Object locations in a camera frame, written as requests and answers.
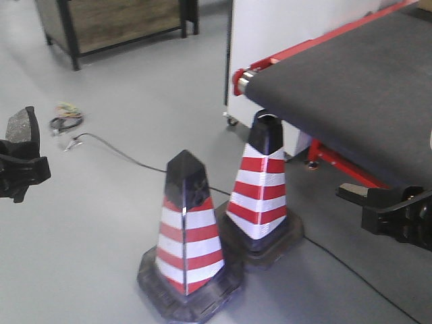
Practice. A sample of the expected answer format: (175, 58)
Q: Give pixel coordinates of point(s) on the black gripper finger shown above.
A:
(379, 199)
(407, 222)
(21, 167)

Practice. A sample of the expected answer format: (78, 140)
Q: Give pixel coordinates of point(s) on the grey brake pad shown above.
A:
(22, 137)
(353, 193)

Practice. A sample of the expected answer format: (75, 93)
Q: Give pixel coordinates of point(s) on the black conveyor belt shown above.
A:
(411, 123)

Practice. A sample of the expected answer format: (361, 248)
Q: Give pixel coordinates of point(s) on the wooden black-framed cabinet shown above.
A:
(81, 28)

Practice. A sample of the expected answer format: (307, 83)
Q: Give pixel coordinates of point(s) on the black rubber barrier base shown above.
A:
(188, 275)

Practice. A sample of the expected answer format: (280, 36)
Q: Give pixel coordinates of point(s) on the red conveyor frame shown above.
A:
(334, 89)

